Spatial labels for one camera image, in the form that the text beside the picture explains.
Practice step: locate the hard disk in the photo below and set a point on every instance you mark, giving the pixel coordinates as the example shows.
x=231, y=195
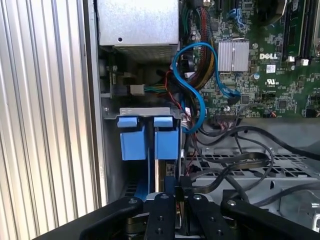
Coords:
x=166, y=145

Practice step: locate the green motherboard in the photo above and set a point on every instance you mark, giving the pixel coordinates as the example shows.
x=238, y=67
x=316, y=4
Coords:
x=287, y=82

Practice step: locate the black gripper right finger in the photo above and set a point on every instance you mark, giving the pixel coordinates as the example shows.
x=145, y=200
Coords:
x=210, y=220

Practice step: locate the black open PC case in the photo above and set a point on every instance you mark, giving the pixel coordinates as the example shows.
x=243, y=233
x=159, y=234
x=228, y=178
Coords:
x=93, y=75

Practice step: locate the perforated metal drive cage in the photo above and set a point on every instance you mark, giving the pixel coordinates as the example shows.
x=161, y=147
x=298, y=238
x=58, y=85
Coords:
x=287, y=175

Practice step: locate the black round fan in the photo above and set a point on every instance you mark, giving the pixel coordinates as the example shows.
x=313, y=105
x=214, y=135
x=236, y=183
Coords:
x=270, y=10

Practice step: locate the black RAM slot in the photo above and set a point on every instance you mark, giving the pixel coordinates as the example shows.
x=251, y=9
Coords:
x=291, y=27
x=308, y=27

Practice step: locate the metal disk bay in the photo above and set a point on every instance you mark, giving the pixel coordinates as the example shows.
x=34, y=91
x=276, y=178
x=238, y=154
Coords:
x=140, y=111

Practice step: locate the silver chipset heat sink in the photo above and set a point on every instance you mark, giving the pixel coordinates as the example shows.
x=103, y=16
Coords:
x=233, y=56

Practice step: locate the blue board connector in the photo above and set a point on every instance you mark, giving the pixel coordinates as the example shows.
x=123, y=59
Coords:
x=236, y=17

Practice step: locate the blue disk carrier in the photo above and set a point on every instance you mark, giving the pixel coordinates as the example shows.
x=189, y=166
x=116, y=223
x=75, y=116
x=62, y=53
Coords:
x=132, y=145

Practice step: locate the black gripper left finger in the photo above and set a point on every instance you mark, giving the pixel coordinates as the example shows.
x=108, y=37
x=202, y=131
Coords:
x=160, y=220

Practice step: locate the silver power supply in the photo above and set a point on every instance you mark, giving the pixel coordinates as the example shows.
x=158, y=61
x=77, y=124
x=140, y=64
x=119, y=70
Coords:
x=137, y=20

